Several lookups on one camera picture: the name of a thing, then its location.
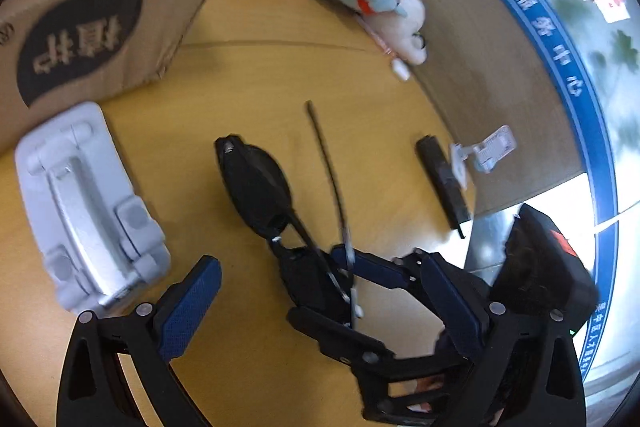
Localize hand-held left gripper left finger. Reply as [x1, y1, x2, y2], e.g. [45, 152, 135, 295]
[56, 255, 223, 427]

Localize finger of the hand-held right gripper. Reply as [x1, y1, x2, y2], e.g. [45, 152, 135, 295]
[330, 244, 436, 295]
[286, 307, 483, 425]

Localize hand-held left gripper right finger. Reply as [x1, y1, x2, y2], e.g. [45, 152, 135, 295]
[420, 252, 587, 427]

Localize black sunglasses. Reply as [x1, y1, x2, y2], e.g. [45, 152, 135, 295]
[215, 101, 364, 322]

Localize brown cardboard box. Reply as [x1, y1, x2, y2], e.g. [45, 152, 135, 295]
[0, 0, 222, 152]

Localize wooden desktop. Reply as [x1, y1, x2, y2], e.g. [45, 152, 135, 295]
[0, 0, 481, 427]

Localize black bar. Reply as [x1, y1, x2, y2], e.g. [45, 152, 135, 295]
[416, 135, 472, 240]

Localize white clip sign holder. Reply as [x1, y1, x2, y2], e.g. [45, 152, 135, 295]
[450, 126, 516, 188]

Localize grey folding stand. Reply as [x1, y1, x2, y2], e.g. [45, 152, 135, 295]
[14, 102, 172, 312]

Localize glass partition with blue band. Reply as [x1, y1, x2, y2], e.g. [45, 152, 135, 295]
[400, 0, 640, 408]

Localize cream plush toy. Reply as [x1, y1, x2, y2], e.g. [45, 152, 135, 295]
[372, 0, 429, 66]

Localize pink white cable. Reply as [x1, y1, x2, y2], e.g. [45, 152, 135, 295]
[360, 14, 412, 82]

